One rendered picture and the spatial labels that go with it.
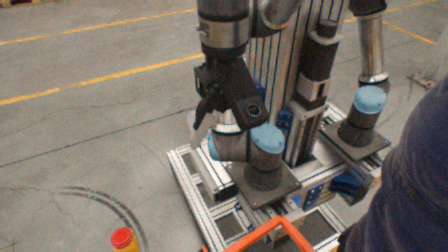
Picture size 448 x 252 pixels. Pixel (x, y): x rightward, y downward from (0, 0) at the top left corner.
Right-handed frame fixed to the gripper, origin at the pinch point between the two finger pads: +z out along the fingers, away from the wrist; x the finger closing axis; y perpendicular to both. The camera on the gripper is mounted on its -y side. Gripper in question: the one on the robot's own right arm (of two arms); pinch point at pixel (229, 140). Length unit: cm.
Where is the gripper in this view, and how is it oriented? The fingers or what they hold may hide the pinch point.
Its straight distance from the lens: 54.8
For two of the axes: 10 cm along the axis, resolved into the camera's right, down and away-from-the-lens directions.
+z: 0.0, 7.5, 6.7
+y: -4.6, -5.9, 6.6
